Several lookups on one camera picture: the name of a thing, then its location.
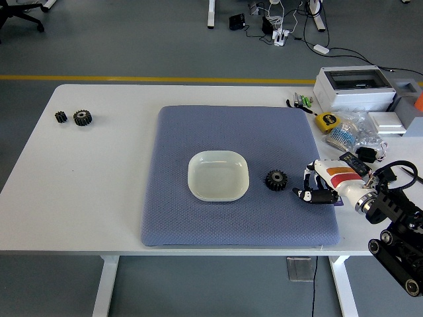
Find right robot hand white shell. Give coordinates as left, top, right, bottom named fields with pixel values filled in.
left=291, top=158, right=373, bottom=208

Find large black gear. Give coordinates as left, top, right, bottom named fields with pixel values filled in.
left=264, top=169, right=289, bottom=192
left=73, top=110, right=93, bottom=127

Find light blue box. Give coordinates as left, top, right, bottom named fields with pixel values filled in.
left=403, top=117, right=423, bottom=138

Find black box on floor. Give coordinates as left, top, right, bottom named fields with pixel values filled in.
left=229, top=13, right=247, bottom=32

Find blue resistor strip bundle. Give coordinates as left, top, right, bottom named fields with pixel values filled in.
left=325, top=127, right=360, bottom=152

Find clear plastic bag of parts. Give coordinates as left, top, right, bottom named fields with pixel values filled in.
left=335, top=110, right=389, bottom=156

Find yellow tape measure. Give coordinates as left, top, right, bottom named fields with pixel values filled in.
left=313, top=112, right=342, bottom=134

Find black tweezers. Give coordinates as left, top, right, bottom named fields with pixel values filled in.
left=401, top=166, right=423, bottom=183

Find green connector bundle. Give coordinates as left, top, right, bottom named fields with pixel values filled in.
left=286, top=92, right=315, bottom=116

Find grey block housing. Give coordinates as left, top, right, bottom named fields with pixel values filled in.
left=386, top=77, right=423, bottom=123

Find white table leg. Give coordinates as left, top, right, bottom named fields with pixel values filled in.
left=328, top=256, right=360, bottom=317
left=91, top=256, right=120, bottom=317

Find blue-grey textured mat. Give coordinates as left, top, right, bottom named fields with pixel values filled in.
left=139, top=105, right=341, bottom=248

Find white square dish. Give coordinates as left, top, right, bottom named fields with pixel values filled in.
left=187, top=150, right=250, bottom=203

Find white power strip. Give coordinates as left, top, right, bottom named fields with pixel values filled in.
left=272, top=28, right=291, bottom=47

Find white desk leg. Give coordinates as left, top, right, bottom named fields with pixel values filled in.
left=207, top=0, right=217, bottom=28
left=309, top=0, right=327, bottom=32

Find black office chair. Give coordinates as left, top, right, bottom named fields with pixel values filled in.
left=0, top=0, right=50, bottom=44

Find small black servo with wires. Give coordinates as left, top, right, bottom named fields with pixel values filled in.
left=356, top=147, right=377, bottom=163

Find white flat switch panel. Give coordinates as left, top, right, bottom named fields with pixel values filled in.
left=367, top=111, right=407, bottom=135

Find white electrical enclosure box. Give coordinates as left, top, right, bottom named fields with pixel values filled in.
left=312, top=65, right=397, bottom=109

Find clear plastic bracket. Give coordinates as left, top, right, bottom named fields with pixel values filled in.
left=286, top=256, right=315, bottom=283

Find thin black hanging cable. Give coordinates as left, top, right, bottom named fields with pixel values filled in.
left=310, top=256, right=319, bottom=317

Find black floor cable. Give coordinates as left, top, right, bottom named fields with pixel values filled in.
left=328, top=48, right=423, bottom=77

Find white coiled cable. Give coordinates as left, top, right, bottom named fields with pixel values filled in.
left=266, top=0, right=286, bottom=32

